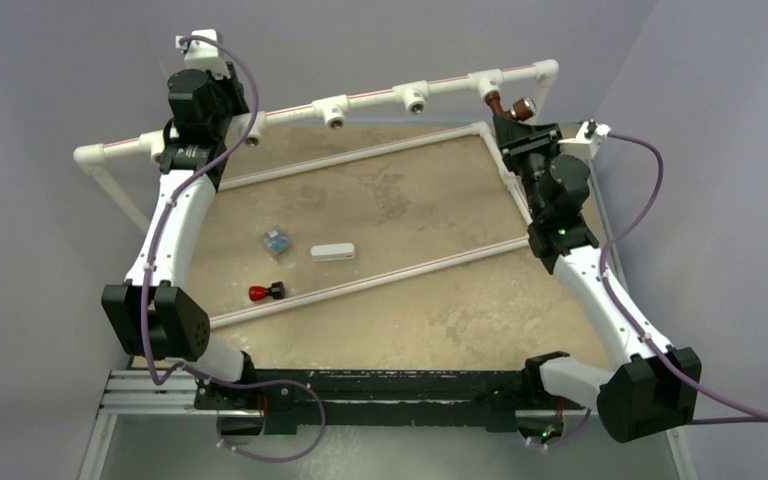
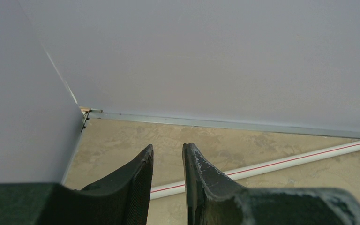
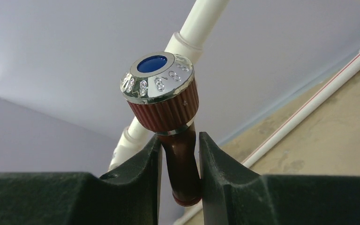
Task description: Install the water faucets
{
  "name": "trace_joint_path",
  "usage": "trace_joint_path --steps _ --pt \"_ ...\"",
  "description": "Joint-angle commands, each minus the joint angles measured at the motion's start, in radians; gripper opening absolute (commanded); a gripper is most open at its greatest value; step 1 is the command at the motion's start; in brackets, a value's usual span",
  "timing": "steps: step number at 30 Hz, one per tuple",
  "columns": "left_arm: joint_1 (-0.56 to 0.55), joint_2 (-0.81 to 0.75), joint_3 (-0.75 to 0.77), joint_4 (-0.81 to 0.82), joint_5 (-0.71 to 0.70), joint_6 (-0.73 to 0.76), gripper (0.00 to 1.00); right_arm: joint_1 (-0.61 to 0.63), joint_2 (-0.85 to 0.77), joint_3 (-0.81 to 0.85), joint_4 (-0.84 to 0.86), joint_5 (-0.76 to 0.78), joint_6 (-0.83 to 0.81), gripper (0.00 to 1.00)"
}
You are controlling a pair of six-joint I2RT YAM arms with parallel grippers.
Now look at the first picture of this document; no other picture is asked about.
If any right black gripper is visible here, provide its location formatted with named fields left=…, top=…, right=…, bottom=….
left=489, top=117, right=562, bottom=221

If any brown faucet with chrome cap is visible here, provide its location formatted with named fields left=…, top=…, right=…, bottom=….
left=484, top=91, right=538, bottom=123

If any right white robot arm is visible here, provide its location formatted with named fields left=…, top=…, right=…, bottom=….
left=493, top=115, right=702, bottom=443

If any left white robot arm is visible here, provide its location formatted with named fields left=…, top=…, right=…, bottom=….
left=101, top=68, right=258, bottom=409

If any clear blue faucet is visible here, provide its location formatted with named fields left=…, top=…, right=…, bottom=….
left=261, top=227, right=291, bottom=258

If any white plastic pipe piece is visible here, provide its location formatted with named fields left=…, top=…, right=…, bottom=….
left=310, top=242, right=356, bottom=262

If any red and black faucet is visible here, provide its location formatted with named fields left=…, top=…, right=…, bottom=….
left=248, top=281, right=286, bottom=302

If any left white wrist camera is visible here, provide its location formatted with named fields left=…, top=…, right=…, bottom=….
left=175, top=35, right=231, bottom=80

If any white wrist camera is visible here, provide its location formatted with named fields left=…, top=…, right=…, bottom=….
left=175, top=35, right=231, bottom=80
left=558, top=119, right=611, bottom=161

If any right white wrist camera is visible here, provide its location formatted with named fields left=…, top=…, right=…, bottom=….
left=558, top=119, right=611, bottom=161

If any white PVC pipe frame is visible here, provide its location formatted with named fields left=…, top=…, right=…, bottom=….
left=73, top=60, right=559, bottom=328

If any aluminium table frame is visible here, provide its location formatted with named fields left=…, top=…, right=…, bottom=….
left=102, top=122, right=696, bottom=479

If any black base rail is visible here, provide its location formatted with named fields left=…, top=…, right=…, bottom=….
left=194, top=368, right=579, bottom=435

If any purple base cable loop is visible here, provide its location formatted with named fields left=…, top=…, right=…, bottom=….
left=215, top=384, right=330, bottom=466

